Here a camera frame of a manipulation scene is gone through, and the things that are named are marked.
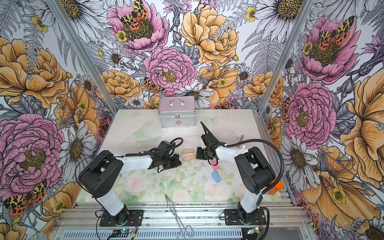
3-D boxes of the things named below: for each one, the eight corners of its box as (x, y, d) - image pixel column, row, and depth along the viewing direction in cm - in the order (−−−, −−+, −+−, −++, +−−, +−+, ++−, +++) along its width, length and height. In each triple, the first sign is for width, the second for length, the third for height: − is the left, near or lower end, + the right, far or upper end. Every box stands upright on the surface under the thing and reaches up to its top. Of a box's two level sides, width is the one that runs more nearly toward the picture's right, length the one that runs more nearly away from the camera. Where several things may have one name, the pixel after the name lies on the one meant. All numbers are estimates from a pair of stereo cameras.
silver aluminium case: (161, 128, 114) (156, 111, 101) (165, 109, 127) (161, 92, 114) (195, 128, 114) (195, 112, 101) (195, 109, 127) (195, 92, 114)
